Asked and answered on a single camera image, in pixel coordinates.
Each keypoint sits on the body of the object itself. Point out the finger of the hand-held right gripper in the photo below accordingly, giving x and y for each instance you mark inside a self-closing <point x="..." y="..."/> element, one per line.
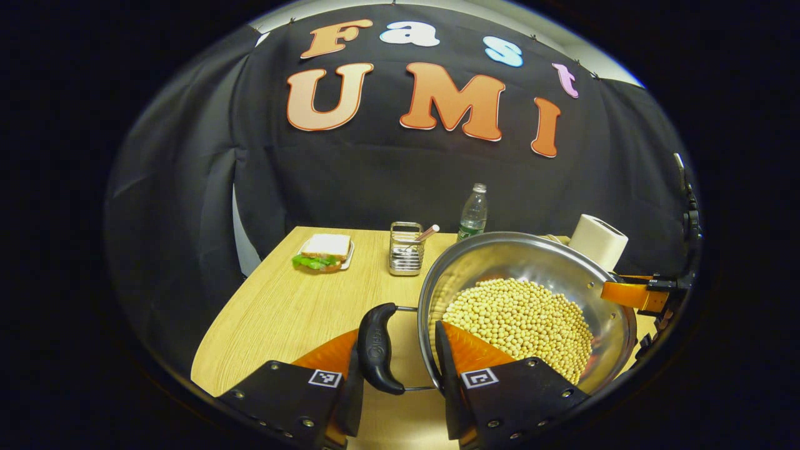
<point x="631" y="295"/>

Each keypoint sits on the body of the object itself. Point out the stainless steel pot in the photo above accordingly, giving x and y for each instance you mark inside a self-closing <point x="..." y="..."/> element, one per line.
<point x="500" y="256"/>

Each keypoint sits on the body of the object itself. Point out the pile of soybeans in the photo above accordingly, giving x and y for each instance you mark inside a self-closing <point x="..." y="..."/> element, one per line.
<point x="519" y="319"/>

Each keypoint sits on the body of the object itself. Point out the sandwich with lettuce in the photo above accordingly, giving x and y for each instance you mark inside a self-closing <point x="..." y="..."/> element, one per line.
<point x="325" y="249"/>

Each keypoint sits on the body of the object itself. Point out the clear plastic water bottle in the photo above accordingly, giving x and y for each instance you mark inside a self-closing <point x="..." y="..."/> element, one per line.
<point x="473" y="215"/>

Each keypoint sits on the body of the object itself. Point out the black backdrop cloth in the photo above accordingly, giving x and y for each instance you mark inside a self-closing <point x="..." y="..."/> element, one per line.
<point x="375" y="169"/>

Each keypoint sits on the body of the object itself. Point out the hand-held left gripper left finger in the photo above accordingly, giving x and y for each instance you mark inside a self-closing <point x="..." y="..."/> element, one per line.
<point x="354" y="406"/>

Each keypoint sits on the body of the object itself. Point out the pink straw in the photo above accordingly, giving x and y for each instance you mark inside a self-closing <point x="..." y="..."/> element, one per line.
<point x="428" y="233"/>

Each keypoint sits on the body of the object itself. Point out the white toaster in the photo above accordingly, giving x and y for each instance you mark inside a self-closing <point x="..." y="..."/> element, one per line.
<point x="597" y="240"/>

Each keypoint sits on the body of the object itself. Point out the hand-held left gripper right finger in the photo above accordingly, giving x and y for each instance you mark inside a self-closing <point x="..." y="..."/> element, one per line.
<point x="447" y="387"/>

